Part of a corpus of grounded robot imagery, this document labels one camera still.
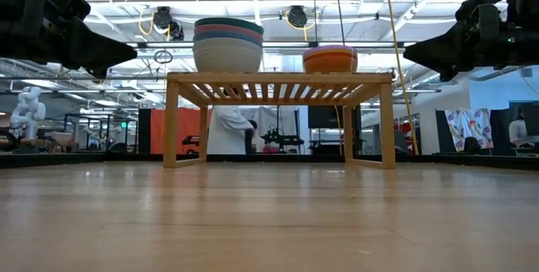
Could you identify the black background robot arm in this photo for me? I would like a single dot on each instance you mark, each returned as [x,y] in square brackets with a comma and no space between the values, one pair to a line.
[282,138]

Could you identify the red background panel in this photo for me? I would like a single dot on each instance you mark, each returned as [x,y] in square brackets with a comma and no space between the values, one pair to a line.
[402,129]

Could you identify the black backpack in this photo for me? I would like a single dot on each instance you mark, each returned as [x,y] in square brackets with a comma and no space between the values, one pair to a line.
[471,145]

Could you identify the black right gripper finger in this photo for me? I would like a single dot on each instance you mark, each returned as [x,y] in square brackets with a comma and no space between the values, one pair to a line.
[450,55]

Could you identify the floral patterned cloth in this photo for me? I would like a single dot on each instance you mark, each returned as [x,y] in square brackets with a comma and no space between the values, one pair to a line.
[469,126]

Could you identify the large white bowl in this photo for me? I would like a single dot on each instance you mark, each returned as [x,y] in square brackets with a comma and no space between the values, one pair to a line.
[229,57]

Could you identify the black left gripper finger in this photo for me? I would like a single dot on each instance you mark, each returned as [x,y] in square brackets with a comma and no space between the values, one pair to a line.
[101,55]

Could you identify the person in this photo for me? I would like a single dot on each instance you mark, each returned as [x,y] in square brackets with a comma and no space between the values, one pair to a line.
[227,131]
[519,131]

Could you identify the white patterned cloth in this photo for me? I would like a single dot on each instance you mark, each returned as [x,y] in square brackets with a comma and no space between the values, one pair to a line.
[269,114]

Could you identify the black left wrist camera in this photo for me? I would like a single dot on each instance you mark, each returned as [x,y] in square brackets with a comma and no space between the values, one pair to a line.
[69,2]

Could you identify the yellow translucent bowl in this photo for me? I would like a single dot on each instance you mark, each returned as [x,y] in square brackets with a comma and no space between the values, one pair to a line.
[330,67]

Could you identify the wooden slatted shelf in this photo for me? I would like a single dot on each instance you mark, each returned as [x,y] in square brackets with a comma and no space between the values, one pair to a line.
[278,78]

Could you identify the black partition panel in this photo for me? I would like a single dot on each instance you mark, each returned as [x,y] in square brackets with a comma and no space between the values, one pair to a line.
[443,137]
[501,133]

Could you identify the white robot figure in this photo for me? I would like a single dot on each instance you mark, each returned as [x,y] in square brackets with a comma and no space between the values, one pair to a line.
[27,112]

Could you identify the black monitor screen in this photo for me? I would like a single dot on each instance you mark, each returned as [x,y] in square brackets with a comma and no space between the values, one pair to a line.
[324,116]

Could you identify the orange partition panel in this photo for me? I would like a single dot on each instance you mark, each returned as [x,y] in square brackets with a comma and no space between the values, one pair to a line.
[187,122]

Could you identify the blue bowl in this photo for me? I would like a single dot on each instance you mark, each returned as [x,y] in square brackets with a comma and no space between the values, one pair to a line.
[229,34]

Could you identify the pink bowl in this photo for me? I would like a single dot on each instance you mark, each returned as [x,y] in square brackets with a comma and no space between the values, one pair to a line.
[229,28]

